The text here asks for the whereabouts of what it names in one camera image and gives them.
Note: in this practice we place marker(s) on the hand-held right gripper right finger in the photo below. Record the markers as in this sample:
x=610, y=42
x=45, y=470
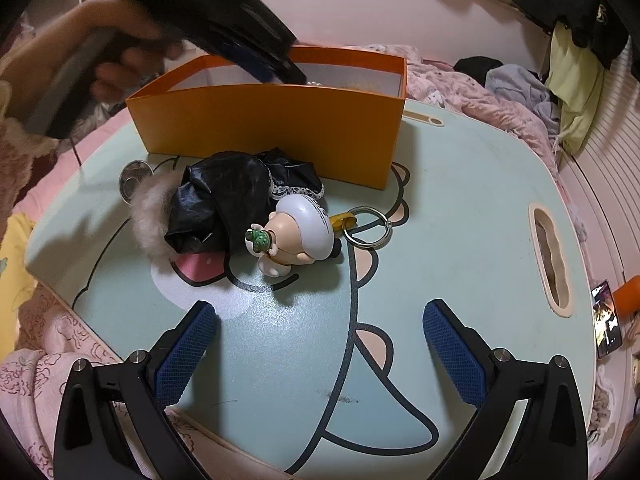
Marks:
x=452, y=355

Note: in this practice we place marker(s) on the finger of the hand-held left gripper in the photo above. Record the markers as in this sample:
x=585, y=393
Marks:
x=250, y=15
x=250, y=62

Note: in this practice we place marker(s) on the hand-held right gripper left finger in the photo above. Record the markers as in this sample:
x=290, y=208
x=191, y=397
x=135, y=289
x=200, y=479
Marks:
x=185, y=355

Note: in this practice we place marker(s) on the orange cardboard box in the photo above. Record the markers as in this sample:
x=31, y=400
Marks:
x=275, y=125

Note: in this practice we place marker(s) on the black fur-trimmed doll jacket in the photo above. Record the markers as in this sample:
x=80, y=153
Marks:
x=215, y=195

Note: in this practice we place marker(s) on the orange container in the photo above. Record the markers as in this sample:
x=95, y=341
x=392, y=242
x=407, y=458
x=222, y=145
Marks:
x=631, y=295

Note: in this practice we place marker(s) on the person's left hand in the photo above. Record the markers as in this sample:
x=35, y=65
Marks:
x=125, y=72

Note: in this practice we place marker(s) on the black lace doll garment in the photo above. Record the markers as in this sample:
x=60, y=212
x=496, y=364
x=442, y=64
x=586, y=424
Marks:
x=292, y=170

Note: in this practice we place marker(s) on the yellow cloth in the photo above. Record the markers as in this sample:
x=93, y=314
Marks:
x=12, y=265

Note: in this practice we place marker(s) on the black clothes pile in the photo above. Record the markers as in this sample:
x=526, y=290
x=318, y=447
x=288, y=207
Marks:
x=477, y=67

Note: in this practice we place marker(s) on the white slatted closet door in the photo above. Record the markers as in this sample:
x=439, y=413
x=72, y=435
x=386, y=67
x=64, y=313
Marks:
x=605, y=170

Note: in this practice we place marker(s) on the grey clothes pile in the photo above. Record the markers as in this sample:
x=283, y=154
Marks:
x=520, y=87

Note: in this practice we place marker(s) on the yellow-green hanging garment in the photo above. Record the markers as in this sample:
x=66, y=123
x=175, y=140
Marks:
x=575, y=85

